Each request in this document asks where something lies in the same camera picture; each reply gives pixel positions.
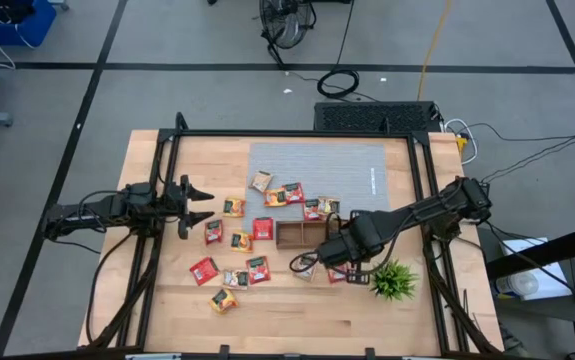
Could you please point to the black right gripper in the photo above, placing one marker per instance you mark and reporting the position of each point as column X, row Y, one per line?
column 359, row 215

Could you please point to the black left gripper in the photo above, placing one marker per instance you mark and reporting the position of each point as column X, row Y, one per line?
column 172, row 202

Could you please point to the red tea packet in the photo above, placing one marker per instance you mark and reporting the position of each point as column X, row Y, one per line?
column 294, row 193
column 337, row 276
column 263, row 229
column 258, row 270
column 311, row 210
column 213, row 232

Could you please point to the beige tea packet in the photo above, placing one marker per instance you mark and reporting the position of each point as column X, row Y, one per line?
column 236, row 279
column 328, row 205
column 307, row 270

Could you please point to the white packet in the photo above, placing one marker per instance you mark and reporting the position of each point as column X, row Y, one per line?
column 204, row 271

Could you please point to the brown kraft tea packet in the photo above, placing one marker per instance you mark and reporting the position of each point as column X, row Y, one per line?
column 261, row 181

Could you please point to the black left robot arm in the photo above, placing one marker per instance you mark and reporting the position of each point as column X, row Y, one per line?
column 102, row 207

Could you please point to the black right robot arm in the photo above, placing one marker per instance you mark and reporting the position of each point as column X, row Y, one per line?
column 427, row 210

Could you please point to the wooden tea organiser box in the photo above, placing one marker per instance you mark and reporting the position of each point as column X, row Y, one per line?
column 297, row 235

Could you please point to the grey woven placemat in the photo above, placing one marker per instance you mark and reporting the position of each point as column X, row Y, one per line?
column 317, row 170

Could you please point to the green artificial plant white pot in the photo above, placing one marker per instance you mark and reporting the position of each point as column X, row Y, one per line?
column 393, row 281

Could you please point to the black perforated computer case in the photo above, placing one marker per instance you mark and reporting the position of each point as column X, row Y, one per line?
column 377, row 117

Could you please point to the yellow power strip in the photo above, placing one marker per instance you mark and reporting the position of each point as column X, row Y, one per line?
column 461, row 145

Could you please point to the white box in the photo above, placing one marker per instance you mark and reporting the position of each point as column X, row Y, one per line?
column 537, row 272

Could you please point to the black floor fan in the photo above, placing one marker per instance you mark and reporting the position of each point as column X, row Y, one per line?
column 287, row 20

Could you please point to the blue plastic bin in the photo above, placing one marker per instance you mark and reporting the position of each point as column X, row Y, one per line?
column 32, row 25

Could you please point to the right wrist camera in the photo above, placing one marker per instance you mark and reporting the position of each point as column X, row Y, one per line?
column 334, row 250

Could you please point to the black aluminium table frame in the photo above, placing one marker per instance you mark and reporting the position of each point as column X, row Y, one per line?
column 292, row 134

